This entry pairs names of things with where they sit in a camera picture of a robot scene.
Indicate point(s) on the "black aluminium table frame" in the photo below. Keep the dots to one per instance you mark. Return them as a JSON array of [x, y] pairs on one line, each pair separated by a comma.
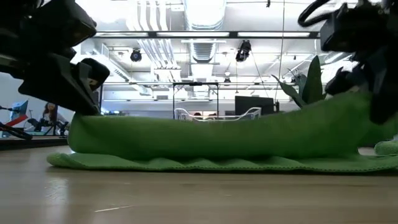
[[31, 143]]

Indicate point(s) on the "person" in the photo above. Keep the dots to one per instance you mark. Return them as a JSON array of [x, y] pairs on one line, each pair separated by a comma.
[[51, 115]]

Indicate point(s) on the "green microfiber towel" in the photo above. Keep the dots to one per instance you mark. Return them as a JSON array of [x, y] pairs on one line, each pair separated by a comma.
[[388, 148], [217, 137]]

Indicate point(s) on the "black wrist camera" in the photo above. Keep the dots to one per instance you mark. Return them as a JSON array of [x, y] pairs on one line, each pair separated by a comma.
[[337, 28], [68, 21]]

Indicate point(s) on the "black light bar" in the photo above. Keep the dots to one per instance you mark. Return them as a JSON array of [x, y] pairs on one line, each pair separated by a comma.
[[152, 34]]

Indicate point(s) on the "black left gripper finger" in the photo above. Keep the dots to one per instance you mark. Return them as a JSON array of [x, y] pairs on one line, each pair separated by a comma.
[[62, 87], [94, 73]]

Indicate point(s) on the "black hanging camera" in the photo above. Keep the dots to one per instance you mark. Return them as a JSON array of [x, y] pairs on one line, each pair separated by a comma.
[[136, 55], [243, 51]]

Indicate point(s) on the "snake plant in white pot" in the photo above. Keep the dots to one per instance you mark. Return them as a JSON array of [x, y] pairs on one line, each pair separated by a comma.
[[312, 84]]

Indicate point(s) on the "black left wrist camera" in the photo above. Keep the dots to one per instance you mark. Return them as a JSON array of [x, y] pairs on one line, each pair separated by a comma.
[[68, 21]]

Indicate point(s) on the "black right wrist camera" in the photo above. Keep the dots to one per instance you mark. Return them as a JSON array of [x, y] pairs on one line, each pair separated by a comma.
[[337, 28]]

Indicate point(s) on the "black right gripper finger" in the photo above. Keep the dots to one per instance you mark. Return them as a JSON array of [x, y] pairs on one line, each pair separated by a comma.
[[340, 82], [384, 93]]

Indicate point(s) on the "clear plastic bin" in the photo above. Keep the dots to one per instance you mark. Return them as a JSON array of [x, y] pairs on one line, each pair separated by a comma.
[[256, 113]]

